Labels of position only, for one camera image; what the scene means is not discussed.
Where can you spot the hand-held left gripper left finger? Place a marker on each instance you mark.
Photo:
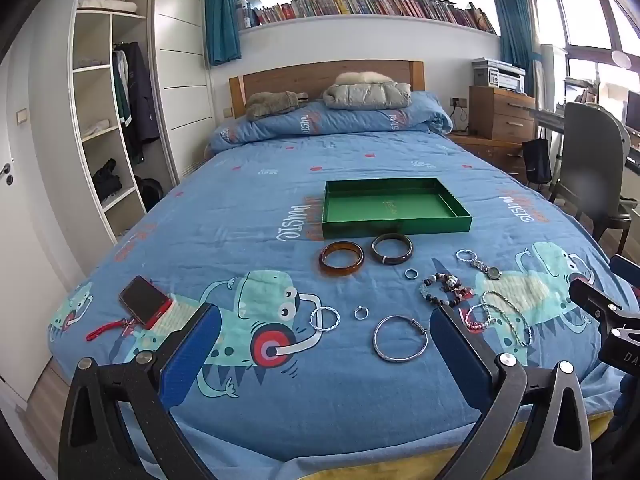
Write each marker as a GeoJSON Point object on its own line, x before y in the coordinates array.
{"type": "Point", "coordinates": [192, 355]}

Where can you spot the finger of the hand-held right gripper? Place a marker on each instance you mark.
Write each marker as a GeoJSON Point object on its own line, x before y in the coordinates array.
{"type": "Point", "coordinates": [592, 301]}
{"type": "Point", "coordinates": [622, 269]}

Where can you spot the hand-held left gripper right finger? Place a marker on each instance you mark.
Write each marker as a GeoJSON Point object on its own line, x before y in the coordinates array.
{"type": "Point", "coordinates": [460, 355]}

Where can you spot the large smooth silver bangle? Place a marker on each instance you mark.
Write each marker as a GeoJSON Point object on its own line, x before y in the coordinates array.
{"type": "Point", "coordinates": [376, 342]}

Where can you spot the silver wristwatch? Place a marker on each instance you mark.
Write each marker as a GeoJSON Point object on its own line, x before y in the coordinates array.
{"type": "Point", "coordinates": [494, 273]}

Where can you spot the twisted silver bangle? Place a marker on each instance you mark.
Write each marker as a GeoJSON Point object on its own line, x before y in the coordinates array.
{"type": "Point", "coordinates": [311, 317]}

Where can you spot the green tray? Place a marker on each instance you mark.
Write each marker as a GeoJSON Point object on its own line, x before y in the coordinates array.
{"type": "Point", "coordinates": [390, 205]}

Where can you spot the red smartphone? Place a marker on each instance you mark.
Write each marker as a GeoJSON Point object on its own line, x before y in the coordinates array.
{"type": "Point", "coordinates": [142, 300]}

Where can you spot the dark brown bangle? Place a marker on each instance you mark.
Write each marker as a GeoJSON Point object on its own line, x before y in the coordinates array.
{"type": "Point", "coordinates": [392, 260]}

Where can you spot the grey chair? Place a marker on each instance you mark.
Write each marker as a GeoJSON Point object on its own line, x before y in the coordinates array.
{"type": "Point", "coordinates": [590, 155]}

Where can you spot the black bag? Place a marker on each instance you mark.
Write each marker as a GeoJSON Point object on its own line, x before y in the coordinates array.
{"type": "Point", "coordinates": [537, 162]}

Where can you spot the amber bangle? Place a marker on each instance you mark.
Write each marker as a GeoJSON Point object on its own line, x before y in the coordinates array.
{"type": "Point", "coordinates": [342, 271]}

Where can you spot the black round object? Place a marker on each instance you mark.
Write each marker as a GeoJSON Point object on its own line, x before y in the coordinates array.
{"type": "Point", "coordinates": [150, 192]}

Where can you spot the grey desk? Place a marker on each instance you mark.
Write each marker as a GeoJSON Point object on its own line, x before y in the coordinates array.
{"type": "Point", "coordinates": [545, 117]}

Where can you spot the wooden nightstand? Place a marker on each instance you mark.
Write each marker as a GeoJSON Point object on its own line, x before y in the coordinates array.
{"type": "Point", "coordinates": [490, 152]}

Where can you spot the blue cartoon printed bedsheet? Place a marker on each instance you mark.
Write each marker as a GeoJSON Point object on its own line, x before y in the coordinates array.
{"type": "Point", "coordinates": [250, 185]}

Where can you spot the black folded item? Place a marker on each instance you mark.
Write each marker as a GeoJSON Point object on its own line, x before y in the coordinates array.
{"type": "Point", "coordinates": [106, 180]}

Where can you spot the wooden drawer chest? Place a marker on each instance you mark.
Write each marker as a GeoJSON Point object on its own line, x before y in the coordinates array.
{"type": "Point", "coordinates": [500, 110]}

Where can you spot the white room door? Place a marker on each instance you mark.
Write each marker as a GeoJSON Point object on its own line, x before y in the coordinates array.
{"type": "Point", "coordinates": [25, 235]}

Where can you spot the white standing air conditioner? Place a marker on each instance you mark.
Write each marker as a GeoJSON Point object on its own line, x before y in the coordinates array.
{"type": "Point", "coordinates": [552, 75]}

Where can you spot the round white lamp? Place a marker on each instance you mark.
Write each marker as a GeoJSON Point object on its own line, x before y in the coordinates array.
{"type": "Point", "coordinates": [622, 58]}

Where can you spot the grey printer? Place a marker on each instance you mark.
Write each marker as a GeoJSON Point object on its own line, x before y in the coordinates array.
{"type": "Point", "coordinates": [500, 77]}

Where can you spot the folded white clothes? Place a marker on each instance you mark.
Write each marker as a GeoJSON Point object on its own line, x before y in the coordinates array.
{"type": "Point", "coordinates": [95, 128]}

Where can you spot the folded blue quilt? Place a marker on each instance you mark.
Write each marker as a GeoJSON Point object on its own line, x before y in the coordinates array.
{"type": "Point", "coordinates": [350, 120]}

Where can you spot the brown plush garment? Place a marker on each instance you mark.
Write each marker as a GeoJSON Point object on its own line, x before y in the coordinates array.
{"type": "Point", "coordinates": [270, 102]}

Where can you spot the teal curtain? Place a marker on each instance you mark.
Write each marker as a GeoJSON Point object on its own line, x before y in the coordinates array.
{"type": "Point", "coordinates": [222, 20]}
{"type": "Point", "coordinates": [515, 25]}

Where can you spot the hanging dark clothes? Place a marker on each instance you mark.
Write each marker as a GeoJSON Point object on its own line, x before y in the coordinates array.
{"type": "Point", "coordinates": [137, 90]}

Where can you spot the grey down jacket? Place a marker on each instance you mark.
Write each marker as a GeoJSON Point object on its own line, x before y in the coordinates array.
{"type": "Point", "coordinates": [365, 95]}

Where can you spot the wooden headboard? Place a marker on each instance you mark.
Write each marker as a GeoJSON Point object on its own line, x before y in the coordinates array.
{"type": "Point", "coordinates": [280, 77]}

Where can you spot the white fur garment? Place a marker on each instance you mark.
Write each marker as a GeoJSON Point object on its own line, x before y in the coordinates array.
{"type": "Point", "coordinates": [360, 77]}

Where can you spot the white wardrobe door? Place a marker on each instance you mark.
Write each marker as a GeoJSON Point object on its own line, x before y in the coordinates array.
{"type": "Point", "coordinates": [182, 60]}

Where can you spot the white open shelf unit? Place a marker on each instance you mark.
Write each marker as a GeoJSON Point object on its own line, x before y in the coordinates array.
{"type": "Point", "coordinates": [95, 12]}

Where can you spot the row of books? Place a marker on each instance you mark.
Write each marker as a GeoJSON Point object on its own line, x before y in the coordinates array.
{"type": "Point", "coordinates": [350, 5]}

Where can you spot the wall socket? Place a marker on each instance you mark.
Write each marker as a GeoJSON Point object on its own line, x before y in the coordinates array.
{"type": "Point", "coordinates": [458, 101]}

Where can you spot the light switch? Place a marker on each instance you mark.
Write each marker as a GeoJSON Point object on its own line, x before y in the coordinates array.
{"type": "Point", "coordinates": [21, 116]}

